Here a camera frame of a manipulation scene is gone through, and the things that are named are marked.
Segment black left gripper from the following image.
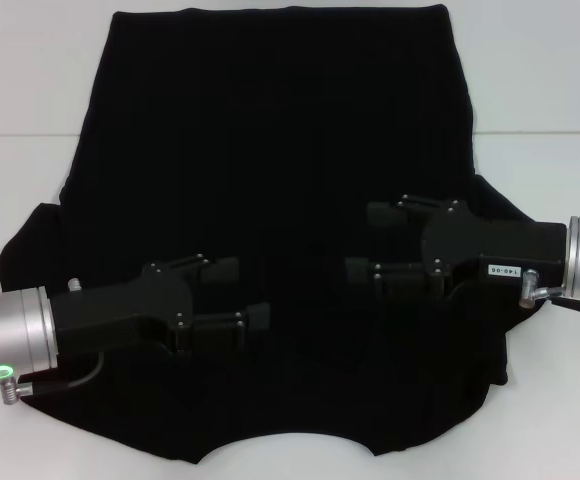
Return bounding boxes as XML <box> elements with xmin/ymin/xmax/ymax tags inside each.
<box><xmin>48</xmin><ymin>253</ymin><xmax>272</xmax><ymax>372</ymax></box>

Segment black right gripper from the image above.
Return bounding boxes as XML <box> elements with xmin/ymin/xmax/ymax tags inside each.
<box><xmin>344</xmin><ymin>193</ymin><xmax>570</xmax><ymax>302</ymax></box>

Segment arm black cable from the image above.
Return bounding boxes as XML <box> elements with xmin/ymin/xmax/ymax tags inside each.
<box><xmin>518</xmin><ymin>268</ymin><xmax>580</xmax><ymax>327</ymax></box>
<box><xmin>0</xmin><ymin>352</ymin><xmax>107</xmax><ymax>407</ymax></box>

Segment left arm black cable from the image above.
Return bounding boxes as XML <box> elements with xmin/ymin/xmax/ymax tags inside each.
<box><xmin>0</xmin><ymin>352</ymin><xmax>107</xmax><ymax>407</ymax></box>

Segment black T-shirt with white print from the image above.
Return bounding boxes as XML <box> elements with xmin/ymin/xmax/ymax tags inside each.
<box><xmin>0</xmin><ymin>3</ymin><xmax>571</xmax><ymax>454</ymax></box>

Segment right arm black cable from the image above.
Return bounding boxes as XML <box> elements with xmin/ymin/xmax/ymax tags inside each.
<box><xmin>518</xmin><ymin>268</ymin><xmax>580</xmax><ymax>327</ymax></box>

